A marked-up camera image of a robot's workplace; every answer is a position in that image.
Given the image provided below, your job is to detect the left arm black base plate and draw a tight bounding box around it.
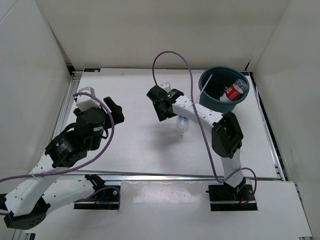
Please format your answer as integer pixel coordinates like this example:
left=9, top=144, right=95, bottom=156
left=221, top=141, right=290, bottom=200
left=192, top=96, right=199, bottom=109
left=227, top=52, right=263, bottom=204
left=73, top=181, right=121, bottom=211

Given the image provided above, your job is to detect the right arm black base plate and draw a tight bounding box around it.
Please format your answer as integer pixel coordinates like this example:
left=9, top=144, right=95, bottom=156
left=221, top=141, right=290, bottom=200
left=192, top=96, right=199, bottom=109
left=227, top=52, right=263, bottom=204
left=206, top=184, right=258, bottom=212

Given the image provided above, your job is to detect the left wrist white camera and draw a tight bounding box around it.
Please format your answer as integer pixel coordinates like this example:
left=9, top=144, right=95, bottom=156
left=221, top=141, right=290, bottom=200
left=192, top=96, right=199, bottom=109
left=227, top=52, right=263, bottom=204
left=74, top=86, right=101, bottom=112

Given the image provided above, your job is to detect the dark green plastic bin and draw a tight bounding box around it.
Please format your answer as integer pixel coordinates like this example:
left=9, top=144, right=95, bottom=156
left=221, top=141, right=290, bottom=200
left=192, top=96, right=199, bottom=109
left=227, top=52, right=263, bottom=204
left=198, top=66, right=250, bottom=114

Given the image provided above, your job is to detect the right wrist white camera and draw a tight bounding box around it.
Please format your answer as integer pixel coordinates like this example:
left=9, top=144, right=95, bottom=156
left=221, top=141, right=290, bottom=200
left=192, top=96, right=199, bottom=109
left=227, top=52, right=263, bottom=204
left=160, top=82, right=172, bottom=93

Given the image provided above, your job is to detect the wrist white camera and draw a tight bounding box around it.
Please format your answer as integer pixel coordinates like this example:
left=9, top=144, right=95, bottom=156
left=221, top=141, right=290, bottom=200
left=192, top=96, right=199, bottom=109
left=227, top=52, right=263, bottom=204
left=160, top=82, right=172, bottom=93
left=74, top=86, right=101, bottom=112

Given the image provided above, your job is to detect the blue sticker label left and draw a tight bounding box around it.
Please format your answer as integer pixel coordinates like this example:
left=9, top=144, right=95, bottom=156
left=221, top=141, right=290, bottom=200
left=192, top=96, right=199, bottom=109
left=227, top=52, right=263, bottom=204
left=83, top=68, right=101, bottom=73

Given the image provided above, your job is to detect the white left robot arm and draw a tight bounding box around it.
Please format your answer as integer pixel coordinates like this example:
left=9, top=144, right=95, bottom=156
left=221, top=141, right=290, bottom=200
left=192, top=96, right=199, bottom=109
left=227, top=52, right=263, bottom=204
left=0, top=95, right=125, bottom=230

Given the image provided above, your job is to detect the blue label crushed bottle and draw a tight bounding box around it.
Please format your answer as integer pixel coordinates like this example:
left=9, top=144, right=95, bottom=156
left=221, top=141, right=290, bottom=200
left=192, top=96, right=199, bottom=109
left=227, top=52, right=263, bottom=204
left=177, top=115, right=189, bottom=136

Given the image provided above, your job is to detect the red label plastic bottle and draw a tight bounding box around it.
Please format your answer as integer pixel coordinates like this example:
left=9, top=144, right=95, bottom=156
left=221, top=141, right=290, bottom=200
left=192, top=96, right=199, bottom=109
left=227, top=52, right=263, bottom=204
left=219, top=79, right=249, bottom=102

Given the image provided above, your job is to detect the aluminium table frame rail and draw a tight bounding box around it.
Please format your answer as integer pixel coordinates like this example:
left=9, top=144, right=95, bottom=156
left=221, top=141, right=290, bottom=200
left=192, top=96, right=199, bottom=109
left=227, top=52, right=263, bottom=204
left=12, top=64, right=83, bottom=240

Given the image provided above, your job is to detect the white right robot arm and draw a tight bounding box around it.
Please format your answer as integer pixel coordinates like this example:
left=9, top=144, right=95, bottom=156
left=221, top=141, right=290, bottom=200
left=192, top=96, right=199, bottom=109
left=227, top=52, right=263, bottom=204
left=146, top=85, right=246, bottom=200

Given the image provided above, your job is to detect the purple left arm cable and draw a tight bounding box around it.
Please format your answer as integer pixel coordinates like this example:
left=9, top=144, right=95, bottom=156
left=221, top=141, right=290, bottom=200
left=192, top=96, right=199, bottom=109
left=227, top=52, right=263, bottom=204
left=0, top=92, right=122, bottom=216

